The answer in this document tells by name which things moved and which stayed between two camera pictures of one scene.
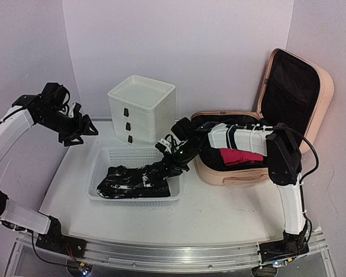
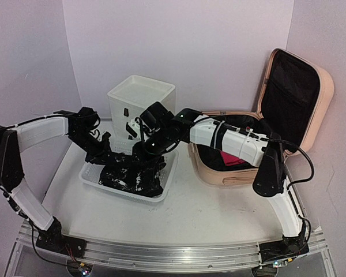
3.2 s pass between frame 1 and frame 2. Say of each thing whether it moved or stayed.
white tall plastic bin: stayed
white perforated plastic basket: moved
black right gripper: moved
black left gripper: moved
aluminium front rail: stayed
